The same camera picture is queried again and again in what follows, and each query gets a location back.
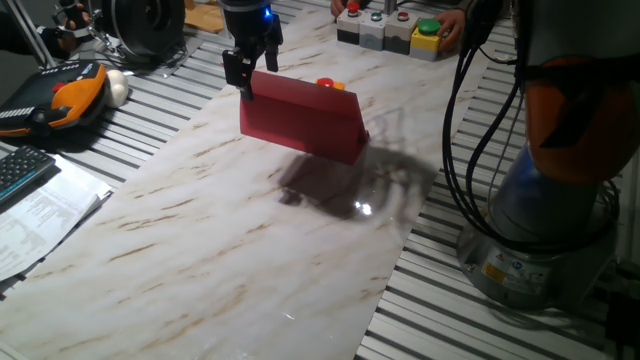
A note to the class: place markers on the printed paper sheets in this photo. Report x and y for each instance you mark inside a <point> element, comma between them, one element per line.
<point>45,215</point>

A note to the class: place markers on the grey box small red button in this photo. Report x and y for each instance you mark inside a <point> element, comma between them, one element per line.
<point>400,35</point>

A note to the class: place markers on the grey box small green button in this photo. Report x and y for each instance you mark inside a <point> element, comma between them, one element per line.
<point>372,32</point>

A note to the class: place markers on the upright aluminium post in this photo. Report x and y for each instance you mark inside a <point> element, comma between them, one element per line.
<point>390,6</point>

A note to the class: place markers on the small orange object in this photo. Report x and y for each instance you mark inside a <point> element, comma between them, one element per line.
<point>326,82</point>

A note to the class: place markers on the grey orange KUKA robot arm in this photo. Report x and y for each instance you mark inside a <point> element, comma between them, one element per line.
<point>565,115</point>

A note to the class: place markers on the black keyboard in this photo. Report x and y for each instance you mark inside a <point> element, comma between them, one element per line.
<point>20,170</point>

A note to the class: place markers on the slanted metal rod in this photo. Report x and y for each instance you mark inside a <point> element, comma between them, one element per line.
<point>30,35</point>

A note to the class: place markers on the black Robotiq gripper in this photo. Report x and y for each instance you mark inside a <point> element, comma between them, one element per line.
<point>247,20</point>

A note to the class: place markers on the black round reel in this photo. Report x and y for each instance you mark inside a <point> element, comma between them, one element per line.
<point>145,25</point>

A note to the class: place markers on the hand in black glove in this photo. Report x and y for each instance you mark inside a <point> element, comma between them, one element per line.
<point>74,17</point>

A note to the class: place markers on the grey metal base plate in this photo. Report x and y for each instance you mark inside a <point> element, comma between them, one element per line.
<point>170,62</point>

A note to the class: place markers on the white box red mushroom button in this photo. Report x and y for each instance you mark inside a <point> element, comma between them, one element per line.
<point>348,25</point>

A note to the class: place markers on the brown cardboard piece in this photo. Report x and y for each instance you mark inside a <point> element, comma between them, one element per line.
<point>202,17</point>

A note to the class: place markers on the white round ball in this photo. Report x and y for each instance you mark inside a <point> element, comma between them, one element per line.
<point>118,87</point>

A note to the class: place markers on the yellow box big green button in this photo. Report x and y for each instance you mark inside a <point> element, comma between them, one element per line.
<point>425,42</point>

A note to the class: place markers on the person's right hand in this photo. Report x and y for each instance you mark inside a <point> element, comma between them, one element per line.
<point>337,6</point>

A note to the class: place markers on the black orange teach pendant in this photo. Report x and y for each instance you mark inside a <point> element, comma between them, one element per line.
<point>60,97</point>

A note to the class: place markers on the marble pattern board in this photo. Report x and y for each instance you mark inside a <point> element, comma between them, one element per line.
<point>225,250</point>

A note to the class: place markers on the person's left hand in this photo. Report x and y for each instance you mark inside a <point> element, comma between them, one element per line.
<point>452,27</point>

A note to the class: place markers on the red folded tablet cover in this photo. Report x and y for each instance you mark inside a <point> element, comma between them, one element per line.
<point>300,120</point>

